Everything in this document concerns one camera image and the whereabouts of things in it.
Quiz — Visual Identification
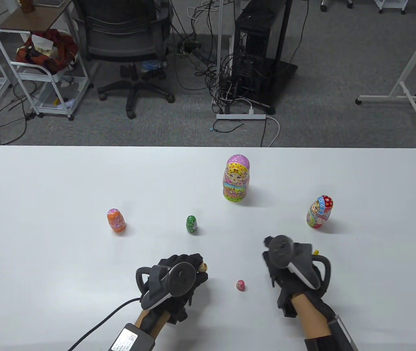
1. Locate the person's right hand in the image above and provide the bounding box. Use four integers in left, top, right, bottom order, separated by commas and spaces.
262, 236, 336, 322

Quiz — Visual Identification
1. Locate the person's left hand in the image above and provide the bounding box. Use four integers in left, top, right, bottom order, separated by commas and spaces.
140, 253, 209, 324

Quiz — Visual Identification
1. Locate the orange Russian doll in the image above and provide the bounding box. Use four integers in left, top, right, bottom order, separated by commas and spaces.
107, 208, 126, 233

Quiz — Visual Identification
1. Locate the red and blue Russian doll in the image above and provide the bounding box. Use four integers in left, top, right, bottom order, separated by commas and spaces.
306, 195, 333, 229

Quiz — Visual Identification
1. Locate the large pink Russian doll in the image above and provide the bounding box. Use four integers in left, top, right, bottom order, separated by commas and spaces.
223, 154, 251, 202

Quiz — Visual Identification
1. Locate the person's right forearm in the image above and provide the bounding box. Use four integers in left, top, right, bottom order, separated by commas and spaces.
290, 292, 334, 339

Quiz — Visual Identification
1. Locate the person's left forearm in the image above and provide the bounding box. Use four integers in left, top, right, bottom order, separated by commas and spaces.
135, 309, 168, 335

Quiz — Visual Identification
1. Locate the dark grey tracking controller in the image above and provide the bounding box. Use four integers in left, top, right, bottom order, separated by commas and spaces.
136, 262, 197, 311
269, 235, 332, 291

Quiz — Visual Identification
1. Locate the white power strip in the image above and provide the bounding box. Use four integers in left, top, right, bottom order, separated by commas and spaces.
216, 113, 267, 120

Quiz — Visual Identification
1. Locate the white vertical pole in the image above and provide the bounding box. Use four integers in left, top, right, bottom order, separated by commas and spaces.
216, 0, 225, 114

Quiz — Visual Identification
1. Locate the white rolling cart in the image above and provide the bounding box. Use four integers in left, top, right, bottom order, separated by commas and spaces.
0, 29, 94, 121

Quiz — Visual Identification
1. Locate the black office chair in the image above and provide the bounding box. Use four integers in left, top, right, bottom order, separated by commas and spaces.
73, 0, 175, 119

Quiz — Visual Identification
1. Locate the black computer tower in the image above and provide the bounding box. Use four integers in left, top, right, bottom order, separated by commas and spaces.
226, 0, 298, 114

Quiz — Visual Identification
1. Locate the red patterned bag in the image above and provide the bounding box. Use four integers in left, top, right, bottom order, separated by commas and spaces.
15, 29, 79, 72

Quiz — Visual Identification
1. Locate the whiteboard on white stand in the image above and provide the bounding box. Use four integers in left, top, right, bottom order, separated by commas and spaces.
356, 7, 416, 150

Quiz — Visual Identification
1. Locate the white tissue paper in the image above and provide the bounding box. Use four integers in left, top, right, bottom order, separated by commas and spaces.
31, 34, 55, 55

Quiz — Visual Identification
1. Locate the brown wooden side table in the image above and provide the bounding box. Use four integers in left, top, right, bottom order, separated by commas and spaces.
0, 0, 73, 31

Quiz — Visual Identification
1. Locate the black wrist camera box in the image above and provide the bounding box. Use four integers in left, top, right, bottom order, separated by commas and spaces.
109, 323, 155, 351
305, 314, 358, 351

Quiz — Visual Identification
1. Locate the black wrist box cable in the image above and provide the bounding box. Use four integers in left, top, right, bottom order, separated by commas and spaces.
67, 298, 142, 351

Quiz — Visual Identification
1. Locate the white power cable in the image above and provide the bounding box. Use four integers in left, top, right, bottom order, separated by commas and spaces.
266, 116, 280, 147

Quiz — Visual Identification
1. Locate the tangle of black cables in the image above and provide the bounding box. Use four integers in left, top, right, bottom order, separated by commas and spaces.
171, 0, 238, 114

